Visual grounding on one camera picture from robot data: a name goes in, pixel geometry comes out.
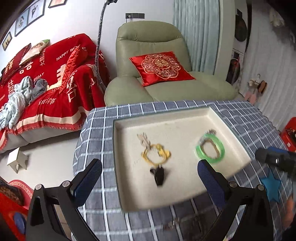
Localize framed pictures on wall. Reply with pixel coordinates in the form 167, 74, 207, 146
1, 1, 67, 51

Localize red sofa blanket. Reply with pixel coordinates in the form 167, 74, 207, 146
1, 33, 105, 153

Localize flexible camera stand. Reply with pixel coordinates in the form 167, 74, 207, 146
95, 0, 118, 93

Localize white jewelry tray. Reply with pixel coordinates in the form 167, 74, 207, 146
113, 107, 251, 212

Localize light blue curtain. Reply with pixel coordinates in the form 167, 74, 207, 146
174, 0, 220, 74

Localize cream rabbit hair clip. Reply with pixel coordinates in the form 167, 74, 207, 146
137, 133, 151, 150

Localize red round rug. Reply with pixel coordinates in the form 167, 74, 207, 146
1, 179, 34, 240

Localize red box on floor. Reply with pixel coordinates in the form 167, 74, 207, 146
280, 117, 296, 152

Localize right hand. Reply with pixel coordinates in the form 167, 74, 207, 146
282, 196, 295, 230

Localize brown braided bracelet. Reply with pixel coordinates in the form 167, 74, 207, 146
200, 138, 221, 160

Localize blue star patch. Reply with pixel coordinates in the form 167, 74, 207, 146
259, 169, 281, 203

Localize red embroidered cushion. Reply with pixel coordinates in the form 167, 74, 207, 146
129, 51, 195, 87

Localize black hair clip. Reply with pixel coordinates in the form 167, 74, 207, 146
149, 165, 165, 186

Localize light blue clothes pile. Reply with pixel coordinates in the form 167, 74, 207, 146
1, 76, 48, 130

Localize yellow cord bead bracelet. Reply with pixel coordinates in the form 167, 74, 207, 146
140, 143, 172, 166

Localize grey checked tablecloth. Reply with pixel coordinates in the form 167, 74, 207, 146
73, 100, 285, 240

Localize green leather armchair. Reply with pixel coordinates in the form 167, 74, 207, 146
104, 21, 237, 106

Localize white small stool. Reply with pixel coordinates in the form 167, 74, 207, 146
7, 148, 28, 173

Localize silver chain bracelet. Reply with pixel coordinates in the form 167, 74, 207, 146
199, 128, 218, 144

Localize green jade bangle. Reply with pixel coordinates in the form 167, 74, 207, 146
195, 133, 225, 164

